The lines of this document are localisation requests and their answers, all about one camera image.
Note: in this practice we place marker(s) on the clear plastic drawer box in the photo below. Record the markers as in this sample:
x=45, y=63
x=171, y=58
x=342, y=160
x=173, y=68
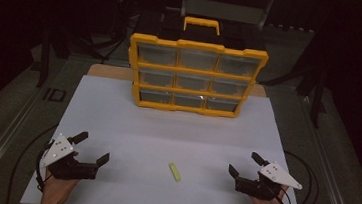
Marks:
x=198, y=59

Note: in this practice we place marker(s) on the yellow black organizer cabinet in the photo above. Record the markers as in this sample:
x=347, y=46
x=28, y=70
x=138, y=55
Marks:
x=197, y=70

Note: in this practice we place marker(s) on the small yellow-green stick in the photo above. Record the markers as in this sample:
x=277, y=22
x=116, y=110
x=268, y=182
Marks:
x=174, y=171

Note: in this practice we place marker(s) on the black stand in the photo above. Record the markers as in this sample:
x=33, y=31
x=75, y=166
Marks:
x=318, y=95
x=43, y=62

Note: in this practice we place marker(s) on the rows of clear drawers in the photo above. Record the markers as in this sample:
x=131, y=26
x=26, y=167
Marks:
x=156, y=55

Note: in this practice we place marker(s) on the white board sheet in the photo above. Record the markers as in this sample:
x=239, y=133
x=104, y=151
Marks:
x=166, y=130

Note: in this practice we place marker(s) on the person's left hand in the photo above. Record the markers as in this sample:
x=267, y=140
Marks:
x=58, y=189

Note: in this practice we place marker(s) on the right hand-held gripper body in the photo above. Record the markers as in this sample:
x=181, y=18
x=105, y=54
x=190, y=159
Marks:
x=261, y=188

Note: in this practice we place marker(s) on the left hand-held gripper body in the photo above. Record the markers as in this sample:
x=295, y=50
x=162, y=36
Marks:
x=62, y=167

